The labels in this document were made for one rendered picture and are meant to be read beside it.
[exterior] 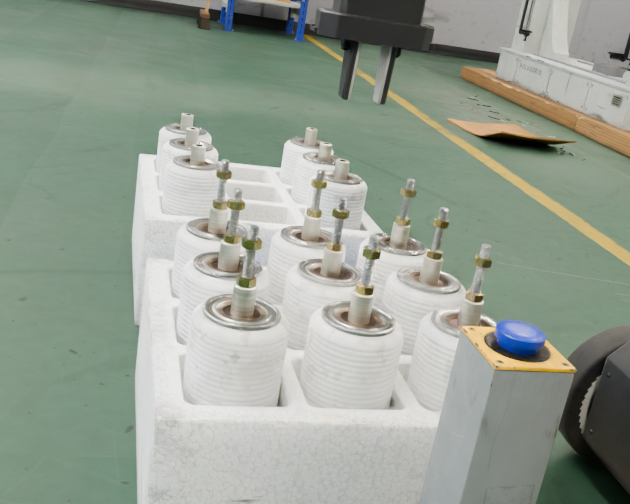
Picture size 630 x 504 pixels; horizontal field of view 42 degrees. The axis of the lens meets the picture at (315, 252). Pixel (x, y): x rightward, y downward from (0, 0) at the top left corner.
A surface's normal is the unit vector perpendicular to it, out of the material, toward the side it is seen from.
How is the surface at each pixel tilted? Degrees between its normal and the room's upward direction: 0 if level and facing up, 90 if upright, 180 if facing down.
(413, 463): 90
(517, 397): 90
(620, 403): 90
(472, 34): 90
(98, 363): 0
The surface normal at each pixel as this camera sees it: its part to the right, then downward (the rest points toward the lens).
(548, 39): -0.97, -0.09
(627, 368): -0.59, -0.71
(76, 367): 0.16, -0.93
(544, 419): 0.21, 0.36
